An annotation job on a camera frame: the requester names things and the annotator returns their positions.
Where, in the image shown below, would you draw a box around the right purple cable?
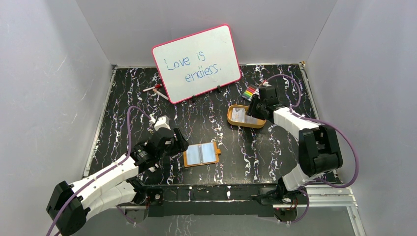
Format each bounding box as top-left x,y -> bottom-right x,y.
262,74 -> 360,189

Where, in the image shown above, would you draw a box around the white marker brown tip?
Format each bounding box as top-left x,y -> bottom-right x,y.
153,89 -> 169,101

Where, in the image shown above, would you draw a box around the pack of coloured markers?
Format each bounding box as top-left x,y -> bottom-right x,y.
241,85 -> 259,101

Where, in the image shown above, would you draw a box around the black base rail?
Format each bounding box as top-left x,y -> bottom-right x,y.
114,184 -> 310,219

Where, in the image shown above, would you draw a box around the pink framed whiteboard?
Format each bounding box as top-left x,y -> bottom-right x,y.
152,24 -> 241,104

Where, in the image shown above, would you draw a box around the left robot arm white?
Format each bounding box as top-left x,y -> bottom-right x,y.
46,128 -> 189,236

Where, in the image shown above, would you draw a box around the orange leather card holder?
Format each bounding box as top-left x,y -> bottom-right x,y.
183,142 -> 221,168

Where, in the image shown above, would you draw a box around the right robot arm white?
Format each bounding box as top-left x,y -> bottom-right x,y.
247,86 -> 343,204

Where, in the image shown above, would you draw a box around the orange oval tray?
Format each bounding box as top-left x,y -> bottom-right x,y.
227,104 -> 266,129

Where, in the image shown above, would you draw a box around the credit card in tray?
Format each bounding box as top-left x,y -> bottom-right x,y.
230,107 -> 245,123

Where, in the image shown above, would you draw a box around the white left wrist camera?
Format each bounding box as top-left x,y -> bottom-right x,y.
150,116 -> 171,131

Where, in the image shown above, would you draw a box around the white marker red cap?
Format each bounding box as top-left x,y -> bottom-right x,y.
143,84 -> 163,92

